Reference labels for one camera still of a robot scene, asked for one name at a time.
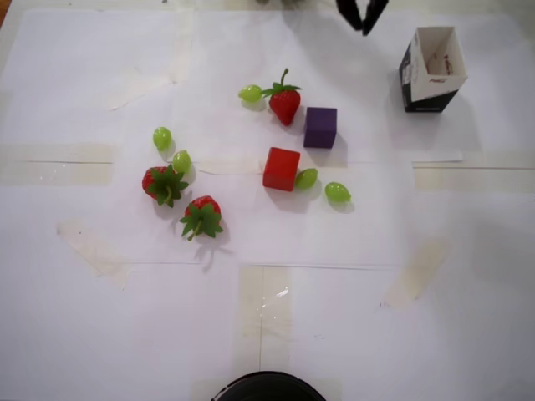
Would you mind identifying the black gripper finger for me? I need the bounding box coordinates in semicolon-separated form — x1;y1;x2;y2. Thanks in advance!
336;0;364;32
362;0;390;37

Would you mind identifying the purple cube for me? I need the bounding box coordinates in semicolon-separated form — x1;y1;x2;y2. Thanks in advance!
303;106;338;149

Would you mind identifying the red cube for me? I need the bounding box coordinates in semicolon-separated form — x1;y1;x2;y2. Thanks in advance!
262;146;301;192

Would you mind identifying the open white black carton box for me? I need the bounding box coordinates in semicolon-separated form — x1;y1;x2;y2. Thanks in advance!
398;26;469;114

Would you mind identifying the plastic strawberry with long stem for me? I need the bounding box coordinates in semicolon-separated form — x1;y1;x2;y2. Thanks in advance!
261;69;303;127

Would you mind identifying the green plastic grape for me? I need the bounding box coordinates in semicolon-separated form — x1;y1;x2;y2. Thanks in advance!
324;181;352;206
152;126;172;151
172;150;193;175
294;168;319;190
238;84;262;104

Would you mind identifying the plastic strawberry with leaves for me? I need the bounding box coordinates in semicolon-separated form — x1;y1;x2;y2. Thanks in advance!
141;164;190;208
179;195;225;241

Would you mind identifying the black round object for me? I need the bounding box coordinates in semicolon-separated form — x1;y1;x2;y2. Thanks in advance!
211;370;327;401

